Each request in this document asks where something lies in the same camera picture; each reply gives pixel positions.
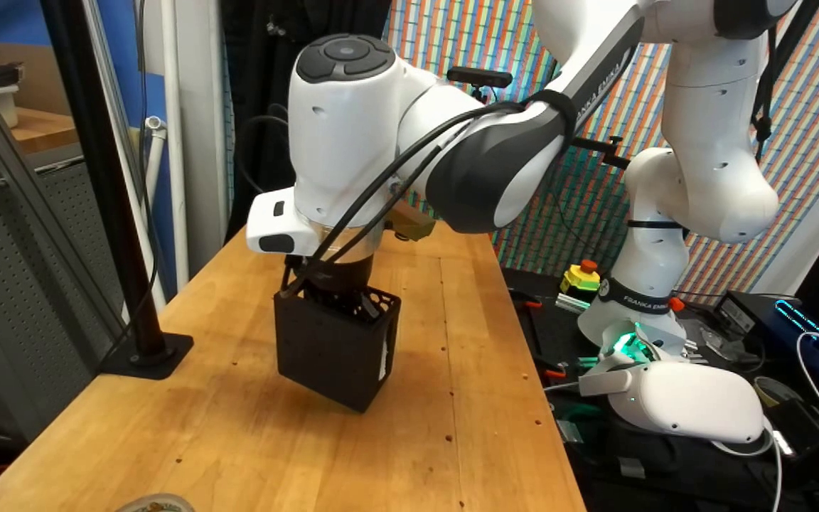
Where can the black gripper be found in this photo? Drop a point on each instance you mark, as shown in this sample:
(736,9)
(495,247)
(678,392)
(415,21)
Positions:
(326,281)

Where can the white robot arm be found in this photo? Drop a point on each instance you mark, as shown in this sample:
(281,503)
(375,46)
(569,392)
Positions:
(688,73)

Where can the black perforated box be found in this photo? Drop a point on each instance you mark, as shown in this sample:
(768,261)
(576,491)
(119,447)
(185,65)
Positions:
(340,349)

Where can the black vertical pole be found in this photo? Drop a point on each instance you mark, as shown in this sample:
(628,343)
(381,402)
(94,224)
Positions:
(144,349)

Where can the red emergency stop button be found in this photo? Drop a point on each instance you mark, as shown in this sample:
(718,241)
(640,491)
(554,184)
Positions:
(581,278)

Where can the white VR headset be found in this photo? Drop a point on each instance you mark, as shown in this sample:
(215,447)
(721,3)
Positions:
(668,395)

